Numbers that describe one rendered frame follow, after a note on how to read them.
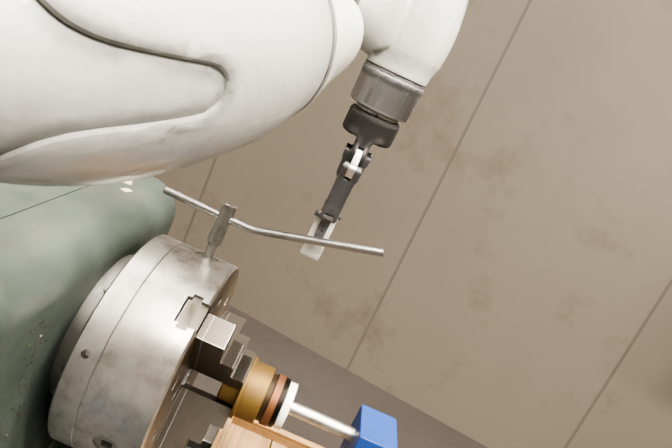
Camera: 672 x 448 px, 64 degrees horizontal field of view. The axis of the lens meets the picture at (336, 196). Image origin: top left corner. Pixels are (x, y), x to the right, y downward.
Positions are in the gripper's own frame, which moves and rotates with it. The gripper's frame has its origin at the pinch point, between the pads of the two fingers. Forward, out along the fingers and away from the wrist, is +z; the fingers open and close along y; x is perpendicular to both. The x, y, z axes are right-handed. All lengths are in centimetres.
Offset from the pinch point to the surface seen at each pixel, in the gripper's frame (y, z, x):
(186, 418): -11.3, 29.3, 6.3
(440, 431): 176, 138, -110
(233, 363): -12.3, 17.1, 3.4
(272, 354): 180, 140, -10
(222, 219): -2.4, 2.9, 13.8
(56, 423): -21.5, 28.9, 20.2
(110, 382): -21.5, 20.0, 15.8
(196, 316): -14.2, 11.6, 10.3
